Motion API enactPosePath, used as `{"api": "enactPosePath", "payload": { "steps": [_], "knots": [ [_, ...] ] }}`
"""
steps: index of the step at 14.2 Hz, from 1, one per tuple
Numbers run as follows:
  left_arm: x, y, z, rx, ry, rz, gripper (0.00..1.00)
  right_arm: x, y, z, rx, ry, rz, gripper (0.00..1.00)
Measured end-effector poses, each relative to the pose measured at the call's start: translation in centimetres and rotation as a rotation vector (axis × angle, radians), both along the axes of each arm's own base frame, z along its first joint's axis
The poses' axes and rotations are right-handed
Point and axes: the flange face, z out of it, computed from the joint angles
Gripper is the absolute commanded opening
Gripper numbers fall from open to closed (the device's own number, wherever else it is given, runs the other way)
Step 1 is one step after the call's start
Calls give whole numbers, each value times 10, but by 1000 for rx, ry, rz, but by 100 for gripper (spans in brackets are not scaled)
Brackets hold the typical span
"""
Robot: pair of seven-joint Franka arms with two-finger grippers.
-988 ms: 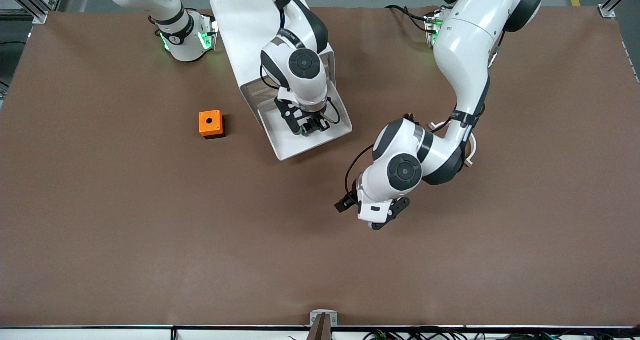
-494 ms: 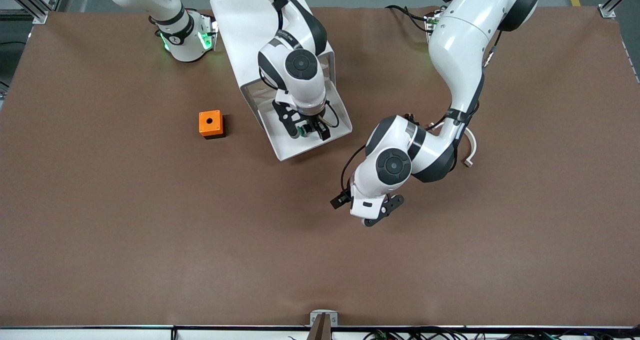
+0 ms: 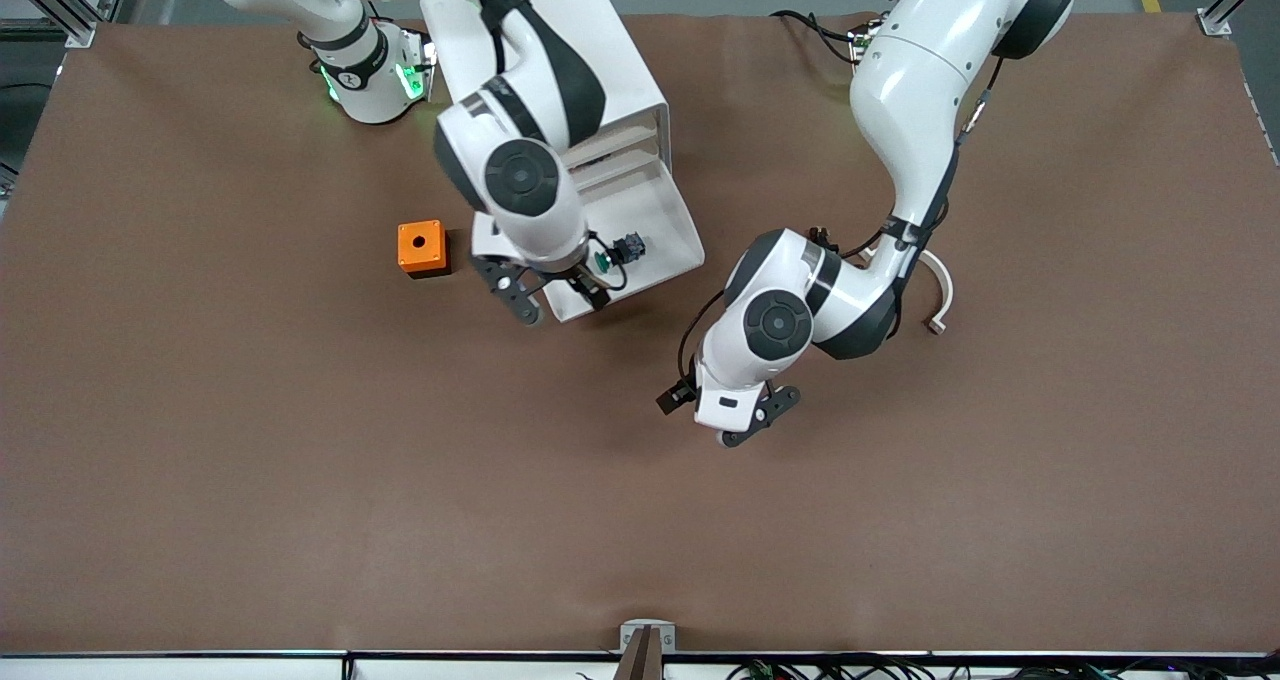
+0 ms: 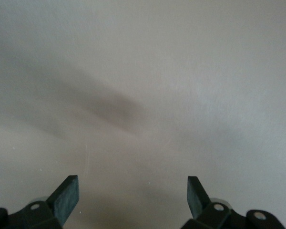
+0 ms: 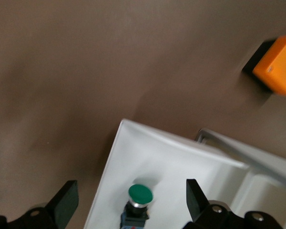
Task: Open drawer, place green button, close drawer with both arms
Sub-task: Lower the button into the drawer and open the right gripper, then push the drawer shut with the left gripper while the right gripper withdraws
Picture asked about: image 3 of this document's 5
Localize green push button switch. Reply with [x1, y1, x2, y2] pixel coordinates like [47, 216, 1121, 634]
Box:
[596, 232, 647, 273]

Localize white plastic drawer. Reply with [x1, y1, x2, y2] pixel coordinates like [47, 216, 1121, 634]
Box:
[590, 145, 662, 179]
[585, 120, 660, 156]
[545, 152, 707, 324]
[590, 168, 664, 201]

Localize white drawer cabinet shell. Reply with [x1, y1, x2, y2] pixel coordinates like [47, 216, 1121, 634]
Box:
[419, 0, 673, 201]

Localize orange box with hole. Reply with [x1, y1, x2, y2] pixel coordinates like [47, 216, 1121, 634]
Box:
[397, 220, 452, 280]

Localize white curved plastic bracket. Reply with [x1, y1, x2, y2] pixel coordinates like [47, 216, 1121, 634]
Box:
[862, 243, 956, 337]

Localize grey metal bracket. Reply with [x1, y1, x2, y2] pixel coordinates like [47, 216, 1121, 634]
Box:
[620, 619, 677, 654]

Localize dark brown post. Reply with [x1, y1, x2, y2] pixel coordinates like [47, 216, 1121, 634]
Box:
[612, 625, 664, 680]

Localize tangled black cables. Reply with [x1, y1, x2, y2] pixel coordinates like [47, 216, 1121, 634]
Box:
[725, 658, 1280, 680]

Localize black base cable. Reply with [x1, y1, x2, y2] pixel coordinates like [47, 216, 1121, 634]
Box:
[770, 8, 861, 61]

